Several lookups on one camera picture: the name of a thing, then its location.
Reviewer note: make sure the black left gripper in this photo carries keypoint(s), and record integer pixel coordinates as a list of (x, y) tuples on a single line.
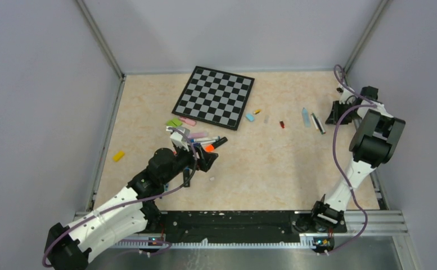
[(205, 160)]

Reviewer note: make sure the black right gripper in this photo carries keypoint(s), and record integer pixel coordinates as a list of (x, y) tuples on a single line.
[(334, 117)]

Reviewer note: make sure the black highlighter orange cap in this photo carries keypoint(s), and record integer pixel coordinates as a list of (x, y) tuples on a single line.
[(216, 144)]

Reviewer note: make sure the green ink clear pen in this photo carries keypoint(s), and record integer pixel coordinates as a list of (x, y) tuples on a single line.
[(320, 123)]

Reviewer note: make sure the white marker yellow end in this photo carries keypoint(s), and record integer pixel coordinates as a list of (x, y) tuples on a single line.
[(314, 122)]

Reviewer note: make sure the light blue highlighter body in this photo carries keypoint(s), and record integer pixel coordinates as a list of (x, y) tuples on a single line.
[(306, 118)]

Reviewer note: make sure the light blue highlighter cap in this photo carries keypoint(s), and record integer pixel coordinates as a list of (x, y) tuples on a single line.
[(250, 117)]

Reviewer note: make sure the black highlighter blue cap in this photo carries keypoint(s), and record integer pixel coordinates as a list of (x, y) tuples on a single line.
[(186, 178)]

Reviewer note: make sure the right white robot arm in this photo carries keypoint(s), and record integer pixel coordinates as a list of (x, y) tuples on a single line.
[(373, 144)]

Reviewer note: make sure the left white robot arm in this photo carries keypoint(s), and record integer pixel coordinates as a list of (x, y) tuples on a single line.
[(131, 210)]

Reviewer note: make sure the pale purple highlighter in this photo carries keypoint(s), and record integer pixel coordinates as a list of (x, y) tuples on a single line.
[(197, 135)]

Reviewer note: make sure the pink highlighter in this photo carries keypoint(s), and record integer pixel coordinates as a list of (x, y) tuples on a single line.
[(187, 121)]

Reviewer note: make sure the black grey chessboard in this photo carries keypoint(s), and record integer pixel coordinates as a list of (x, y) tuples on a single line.
[(215, 97)]

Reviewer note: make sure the yellow highlighter cap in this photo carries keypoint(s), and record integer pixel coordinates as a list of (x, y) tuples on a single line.
[(119, 155)]

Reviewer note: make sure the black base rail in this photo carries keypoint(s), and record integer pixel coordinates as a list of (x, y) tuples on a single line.
[(280, 219)]

